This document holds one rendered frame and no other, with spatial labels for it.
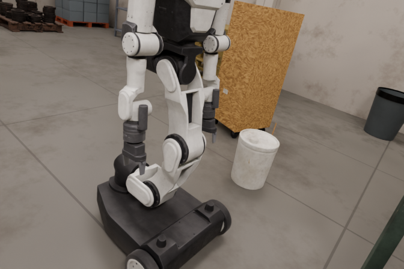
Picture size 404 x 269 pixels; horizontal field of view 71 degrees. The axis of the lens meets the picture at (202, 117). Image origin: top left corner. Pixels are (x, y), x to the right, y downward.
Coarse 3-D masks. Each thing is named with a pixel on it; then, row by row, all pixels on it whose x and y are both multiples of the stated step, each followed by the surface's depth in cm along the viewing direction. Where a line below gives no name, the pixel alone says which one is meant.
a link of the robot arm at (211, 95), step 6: (204, 90) 141; (210, 90) 143; (216, 90) 140; (210, 96) 143; (216, 96) 141; (204, 102) 145; (210, 102) 145; (216, 102) 142; (204, 108) 144; (210, 108) 144; (216, 108) 144
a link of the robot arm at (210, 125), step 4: (204, 112) 145; (208, 112) 145; (212, 112) 146; (204, 116) 146; (208, 116) 146; (212, 116) 147; (204, 120) 148; (208, 120) 148; (212, 120) 148; (204, 124) 149; (208, 124) 148; (212, 124) 149; (204, 128) 150; (208, 128) 148; (212, 128) 148; (216, 128) 150; (208, 132) 149; (212, 132) 148
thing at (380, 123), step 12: (384, 96) 347; (396, 96) 337; (372, 108) 366; (384, 108) 349; (396, 108) 341; (372, 120) 364; (384, 120) 352; (396, 120) 346; (372, 132) 365; (384, 132) 356; (396, 132) 357
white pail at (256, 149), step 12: (240, 132) 212; (252, 132) 218; (264, 132) 220; (240, 144) 205; (252, 144) 197; (264, 144) 203; (276, 144) 206; (240, 156) 206; (252, 156) 200; (264, 156) 199; (240, 168) 208; (252, 168) 203; (264, 168) 204; (240, 180) 211; (252, 180) 208; (264, 180) 213
